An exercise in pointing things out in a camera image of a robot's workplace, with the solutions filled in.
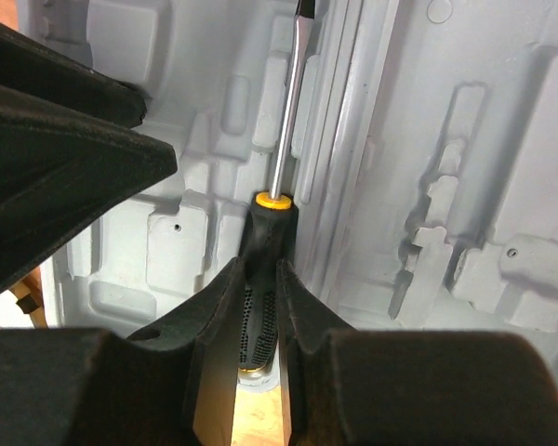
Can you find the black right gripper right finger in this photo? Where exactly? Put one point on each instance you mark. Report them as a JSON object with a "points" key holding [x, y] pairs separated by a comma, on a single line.
{"points": [[306, 375]]}

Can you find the orange black hex key set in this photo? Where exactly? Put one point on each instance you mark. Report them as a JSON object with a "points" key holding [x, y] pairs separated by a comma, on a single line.
{"points": [[22, 305]]}

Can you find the black yellow slim screwdriver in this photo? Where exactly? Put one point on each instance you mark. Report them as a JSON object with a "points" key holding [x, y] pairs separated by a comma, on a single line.
{"points": [[269, 233]]}

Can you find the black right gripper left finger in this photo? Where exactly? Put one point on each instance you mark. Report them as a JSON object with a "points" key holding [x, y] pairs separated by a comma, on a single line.
{"points": [[200, 341]]}

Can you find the grey plastic tool case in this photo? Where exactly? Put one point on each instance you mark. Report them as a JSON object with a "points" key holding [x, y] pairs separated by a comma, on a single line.
{"points": [[424, 160]]}

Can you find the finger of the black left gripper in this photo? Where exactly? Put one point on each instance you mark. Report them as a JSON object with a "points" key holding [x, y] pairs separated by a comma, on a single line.
{"points": [[69, 151]]}

